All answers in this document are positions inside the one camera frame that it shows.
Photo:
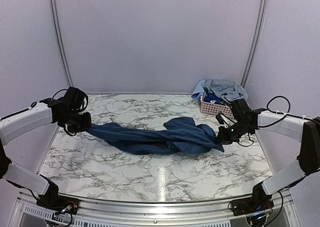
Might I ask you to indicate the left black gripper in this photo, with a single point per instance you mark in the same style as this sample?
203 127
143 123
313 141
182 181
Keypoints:
86 125

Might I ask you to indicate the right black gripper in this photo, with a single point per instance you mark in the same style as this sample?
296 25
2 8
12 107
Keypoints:
223 138

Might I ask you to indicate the pink plastic laundry basket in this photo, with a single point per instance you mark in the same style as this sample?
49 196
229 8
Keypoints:
214 109

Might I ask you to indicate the dark blue t-shirt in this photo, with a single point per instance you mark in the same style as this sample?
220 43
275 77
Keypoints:
181 135

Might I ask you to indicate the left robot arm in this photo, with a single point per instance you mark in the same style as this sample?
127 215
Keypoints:
67 112

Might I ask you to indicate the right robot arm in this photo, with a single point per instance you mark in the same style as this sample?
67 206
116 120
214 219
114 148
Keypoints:
291 144

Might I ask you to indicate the royal blue printed garment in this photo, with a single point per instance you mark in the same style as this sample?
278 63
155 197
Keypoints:
212 99

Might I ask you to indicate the light blue denim jeans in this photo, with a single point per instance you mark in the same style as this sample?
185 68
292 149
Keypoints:
226 90

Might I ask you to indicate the light blue cloth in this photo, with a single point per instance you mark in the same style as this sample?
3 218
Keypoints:
199 90

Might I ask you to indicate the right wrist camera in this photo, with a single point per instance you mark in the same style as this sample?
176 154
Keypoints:
224 120

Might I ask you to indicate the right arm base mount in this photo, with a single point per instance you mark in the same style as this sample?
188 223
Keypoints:
250 205

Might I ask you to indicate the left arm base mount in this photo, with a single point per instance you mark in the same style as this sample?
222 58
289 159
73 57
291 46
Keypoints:
59 203

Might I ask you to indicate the right aluminium corner post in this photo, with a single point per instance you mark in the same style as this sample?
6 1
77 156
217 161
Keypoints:
255 42

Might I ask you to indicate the aluminium corner post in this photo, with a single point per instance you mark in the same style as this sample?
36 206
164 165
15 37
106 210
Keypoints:
255 42
60 43

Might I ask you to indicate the left aluminium corner post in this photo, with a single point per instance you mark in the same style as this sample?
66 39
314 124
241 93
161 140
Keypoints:
60 43

